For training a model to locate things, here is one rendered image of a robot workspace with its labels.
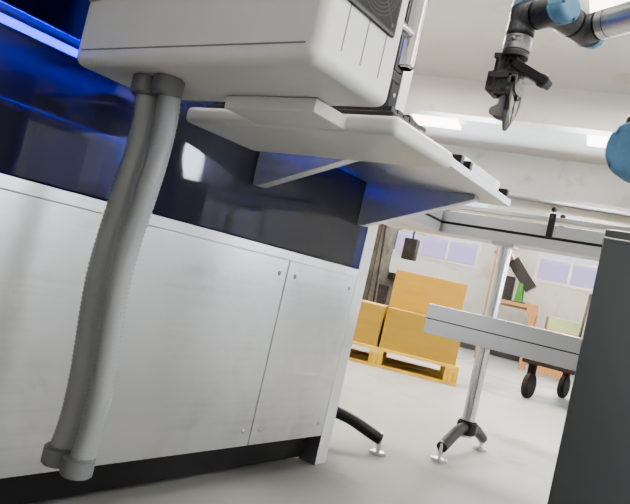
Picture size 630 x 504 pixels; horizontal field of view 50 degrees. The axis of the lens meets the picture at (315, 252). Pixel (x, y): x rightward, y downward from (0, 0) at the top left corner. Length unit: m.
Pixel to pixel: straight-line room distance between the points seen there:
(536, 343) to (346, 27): 1.92
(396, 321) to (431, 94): 3.55
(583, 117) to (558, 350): 5.20
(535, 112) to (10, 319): 6.84
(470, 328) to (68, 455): 1.89
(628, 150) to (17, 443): 1.30
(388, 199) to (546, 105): 5.79
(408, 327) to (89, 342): 4.08
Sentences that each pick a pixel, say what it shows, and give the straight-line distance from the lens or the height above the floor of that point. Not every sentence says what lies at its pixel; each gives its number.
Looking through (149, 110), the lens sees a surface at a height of 0.75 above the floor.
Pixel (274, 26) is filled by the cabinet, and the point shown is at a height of 0.84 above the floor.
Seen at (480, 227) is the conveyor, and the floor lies 0.89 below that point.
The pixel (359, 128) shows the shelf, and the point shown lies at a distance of 1.01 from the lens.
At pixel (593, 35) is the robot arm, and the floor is 1.32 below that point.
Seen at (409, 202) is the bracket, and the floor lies 0.82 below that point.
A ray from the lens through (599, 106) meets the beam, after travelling 7.64.
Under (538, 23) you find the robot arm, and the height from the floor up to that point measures 1.32.
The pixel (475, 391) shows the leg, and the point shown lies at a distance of 2.72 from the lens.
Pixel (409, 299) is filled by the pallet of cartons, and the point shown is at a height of 0.54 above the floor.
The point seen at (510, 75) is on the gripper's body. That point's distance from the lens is 1.90.
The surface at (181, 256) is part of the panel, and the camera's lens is 1.45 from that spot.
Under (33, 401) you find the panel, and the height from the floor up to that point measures 0.23.
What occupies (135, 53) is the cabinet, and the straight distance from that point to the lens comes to 1.07.
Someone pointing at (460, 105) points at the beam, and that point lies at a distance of 7.78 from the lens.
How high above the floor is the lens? 0.55
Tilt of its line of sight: 2 degrees up
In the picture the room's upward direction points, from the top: 13 degrees clockwise
